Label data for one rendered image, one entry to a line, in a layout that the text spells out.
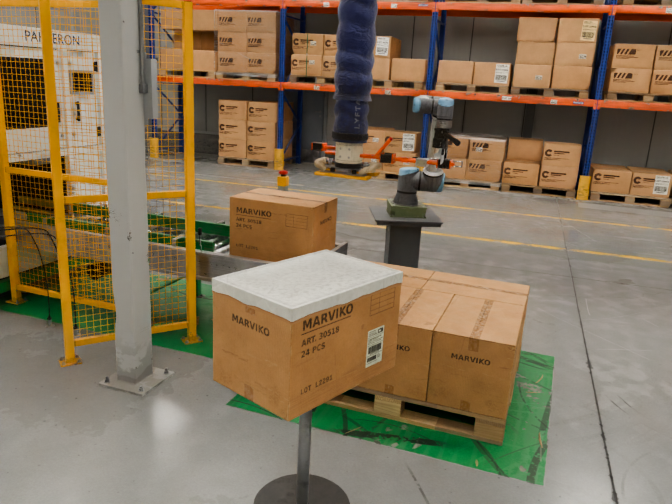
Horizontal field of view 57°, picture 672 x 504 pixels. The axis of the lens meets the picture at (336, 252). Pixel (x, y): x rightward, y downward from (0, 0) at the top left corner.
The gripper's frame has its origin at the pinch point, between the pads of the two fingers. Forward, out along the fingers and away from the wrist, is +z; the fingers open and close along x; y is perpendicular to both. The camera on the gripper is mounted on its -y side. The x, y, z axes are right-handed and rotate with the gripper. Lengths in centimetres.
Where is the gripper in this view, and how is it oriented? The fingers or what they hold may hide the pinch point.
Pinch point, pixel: (443, 162)
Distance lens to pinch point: 374.4
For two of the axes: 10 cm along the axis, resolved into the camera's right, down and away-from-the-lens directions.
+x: -3.5, 2.3, -9.1
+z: -0.5, 9.6, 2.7
